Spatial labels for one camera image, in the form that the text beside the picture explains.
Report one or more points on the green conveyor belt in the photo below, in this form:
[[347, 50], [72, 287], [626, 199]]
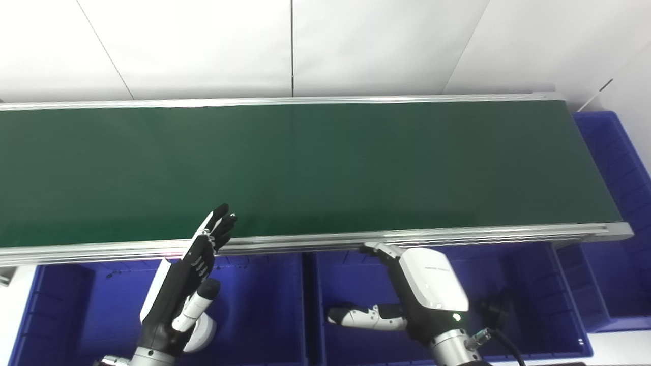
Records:
[[356, 239], [325, 173]]

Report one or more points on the black flange part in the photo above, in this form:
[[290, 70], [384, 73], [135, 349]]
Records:
[[496, 307]]

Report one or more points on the blue plastic bin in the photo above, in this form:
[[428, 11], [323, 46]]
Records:
[[346, 284], [620, 168], [76, 315]]

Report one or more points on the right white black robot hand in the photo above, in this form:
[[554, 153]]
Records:
[[432, 290]]

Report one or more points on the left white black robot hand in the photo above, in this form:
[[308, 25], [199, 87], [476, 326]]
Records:
[[173, 290]]

